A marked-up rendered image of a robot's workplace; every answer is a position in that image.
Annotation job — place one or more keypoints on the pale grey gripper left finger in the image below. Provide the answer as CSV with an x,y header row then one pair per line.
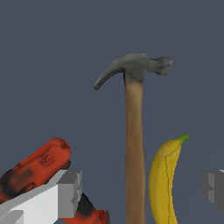
x,y
43,198

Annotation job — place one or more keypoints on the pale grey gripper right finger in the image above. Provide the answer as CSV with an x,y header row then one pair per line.
x,y
215,186

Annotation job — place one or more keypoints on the red and black power drill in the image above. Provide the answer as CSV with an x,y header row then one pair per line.
x,y
35,167

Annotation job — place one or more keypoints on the yellow banana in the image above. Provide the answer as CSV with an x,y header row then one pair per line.
x,y
162,180

